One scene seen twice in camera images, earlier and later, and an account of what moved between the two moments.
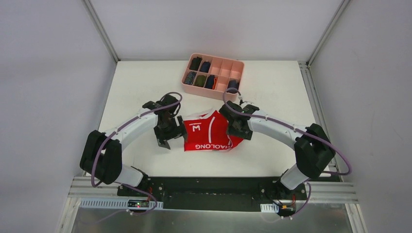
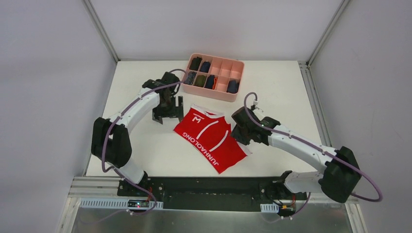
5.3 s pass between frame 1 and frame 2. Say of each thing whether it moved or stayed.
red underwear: moved
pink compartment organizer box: stayed
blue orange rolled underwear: stayed
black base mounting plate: stayed
